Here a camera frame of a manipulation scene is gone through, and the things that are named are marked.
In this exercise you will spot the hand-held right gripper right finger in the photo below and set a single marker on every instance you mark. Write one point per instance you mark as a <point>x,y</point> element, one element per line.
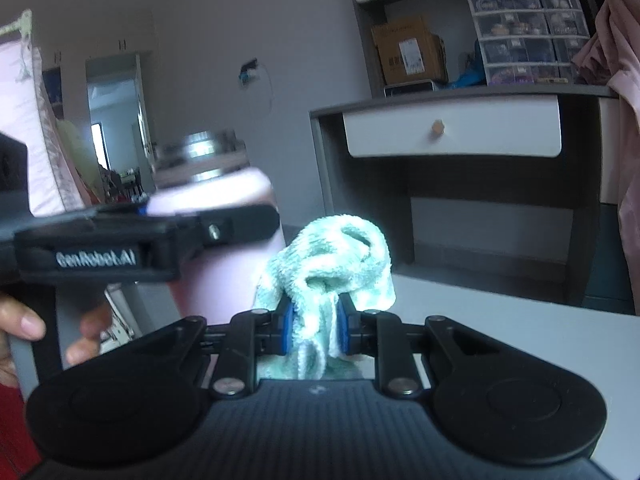
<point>344,327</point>

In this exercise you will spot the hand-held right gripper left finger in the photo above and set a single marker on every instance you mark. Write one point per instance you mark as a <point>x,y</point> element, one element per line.
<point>287,327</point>

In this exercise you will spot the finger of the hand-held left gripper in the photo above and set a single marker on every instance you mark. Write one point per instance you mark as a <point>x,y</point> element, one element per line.
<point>235,225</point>

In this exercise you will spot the pink insulated bottle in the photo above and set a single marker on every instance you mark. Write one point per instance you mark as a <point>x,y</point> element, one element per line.
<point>225,285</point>

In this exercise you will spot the light green towel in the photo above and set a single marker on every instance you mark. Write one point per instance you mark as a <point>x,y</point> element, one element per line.
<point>340,252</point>

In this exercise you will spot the person's left hand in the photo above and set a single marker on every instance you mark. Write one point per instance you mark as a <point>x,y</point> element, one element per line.
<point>22,317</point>

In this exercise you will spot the grey desk with hutch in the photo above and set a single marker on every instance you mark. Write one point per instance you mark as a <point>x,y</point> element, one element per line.
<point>380,200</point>

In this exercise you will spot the tall mirror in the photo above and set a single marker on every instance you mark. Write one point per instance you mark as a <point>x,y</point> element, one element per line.
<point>117,125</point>

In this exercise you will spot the person's red clothing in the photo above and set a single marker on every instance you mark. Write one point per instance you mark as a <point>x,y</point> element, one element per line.
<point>15,435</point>

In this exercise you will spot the white wardrobe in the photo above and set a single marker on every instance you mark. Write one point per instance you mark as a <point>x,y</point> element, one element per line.
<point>145,35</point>

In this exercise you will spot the flat silver device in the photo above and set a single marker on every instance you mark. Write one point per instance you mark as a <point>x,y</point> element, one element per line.
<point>407,88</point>

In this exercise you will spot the wooden drawer knob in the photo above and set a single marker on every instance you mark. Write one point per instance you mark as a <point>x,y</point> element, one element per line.
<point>438,127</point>

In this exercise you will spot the brown cardboard box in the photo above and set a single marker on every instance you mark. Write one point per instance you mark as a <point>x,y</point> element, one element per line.
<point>405,50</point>

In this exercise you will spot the white desk drawer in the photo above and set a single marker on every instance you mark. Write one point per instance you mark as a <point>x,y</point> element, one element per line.
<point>490,130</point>

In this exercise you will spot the blue plastic bag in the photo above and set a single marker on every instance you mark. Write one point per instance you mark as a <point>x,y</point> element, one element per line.
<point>467,77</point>

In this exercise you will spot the white side cabinet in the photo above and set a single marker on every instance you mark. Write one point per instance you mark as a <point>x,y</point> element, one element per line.
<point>609,150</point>

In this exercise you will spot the clear plastic drawer organizer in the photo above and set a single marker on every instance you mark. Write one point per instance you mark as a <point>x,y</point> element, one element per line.
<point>525,30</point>

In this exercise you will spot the pink hanging cloth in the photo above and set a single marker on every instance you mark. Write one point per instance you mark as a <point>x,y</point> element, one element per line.
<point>627,110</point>

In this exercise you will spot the white metal bracket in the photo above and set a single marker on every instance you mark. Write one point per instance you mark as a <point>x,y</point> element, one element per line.
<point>125,312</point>

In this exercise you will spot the wall socket with plug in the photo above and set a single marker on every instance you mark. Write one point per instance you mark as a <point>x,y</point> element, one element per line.
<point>248,71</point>

